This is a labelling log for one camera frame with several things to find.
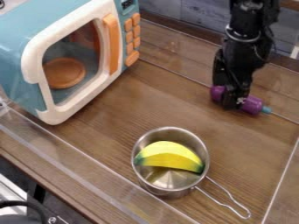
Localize orange microwave turntable plate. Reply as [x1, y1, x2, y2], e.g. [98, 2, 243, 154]
[43, 57, 87, 89]

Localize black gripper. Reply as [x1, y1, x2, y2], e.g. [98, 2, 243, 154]
[213, 38, 274, 110]

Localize black cable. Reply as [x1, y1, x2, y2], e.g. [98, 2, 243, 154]
[0, 199, 51, 224]

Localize yellow green toy banana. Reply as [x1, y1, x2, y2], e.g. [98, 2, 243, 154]
[134, 141, 205, 174]

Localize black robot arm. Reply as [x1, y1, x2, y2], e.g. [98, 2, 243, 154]
[210, 0, 281, 115]

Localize blue toy microwave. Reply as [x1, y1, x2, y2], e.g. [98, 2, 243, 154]
[0, 0, 142, 125]

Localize purple toy eggplant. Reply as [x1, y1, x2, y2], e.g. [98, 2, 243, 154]
[210, 86, 273, 116]

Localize clear acrylic barrier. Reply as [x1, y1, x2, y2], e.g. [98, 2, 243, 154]
[0, 100, 198, 224]

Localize silver pot with wire handle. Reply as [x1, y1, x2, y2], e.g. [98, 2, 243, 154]
[131, 126, 251, 220]

